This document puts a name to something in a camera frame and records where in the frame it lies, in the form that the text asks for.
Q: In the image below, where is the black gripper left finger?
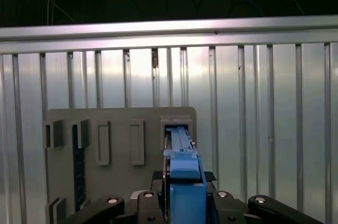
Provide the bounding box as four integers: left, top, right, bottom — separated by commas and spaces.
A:
62, 170, 166, 224

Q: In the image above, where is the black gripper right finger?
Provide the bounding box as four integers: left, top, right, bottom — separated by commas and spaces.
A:
203, 170, 327, 224

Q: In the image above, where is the hard disk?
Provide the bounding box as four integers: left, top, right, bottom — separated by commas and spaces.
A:
161, 125, 217, 224

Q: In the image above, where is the gray parts rack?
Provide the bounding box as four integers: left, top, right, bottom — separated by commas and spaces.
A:
42, 106, 198, 224

